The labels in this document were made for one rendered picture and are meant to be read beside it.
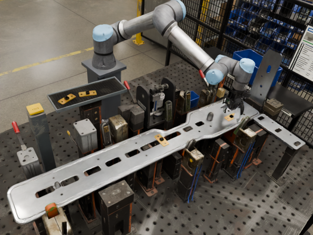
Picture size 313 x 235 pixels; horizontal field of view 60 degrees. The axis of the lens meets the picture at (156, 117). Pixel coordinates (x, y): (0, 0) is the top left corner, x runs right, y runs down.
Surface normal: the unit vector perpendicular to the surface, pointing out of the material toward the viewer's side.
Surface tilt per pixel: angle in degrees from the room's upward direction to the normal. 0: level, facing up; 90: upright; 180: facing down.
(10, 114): 0
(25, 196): 0
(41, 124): 90
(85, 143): 90
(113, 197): 0
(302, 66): 90
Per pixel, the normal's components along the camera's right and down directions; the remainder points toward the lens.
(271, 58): -0.81, 0.31
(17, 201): 0.09, -0.76
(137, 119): 0.58, 0.56
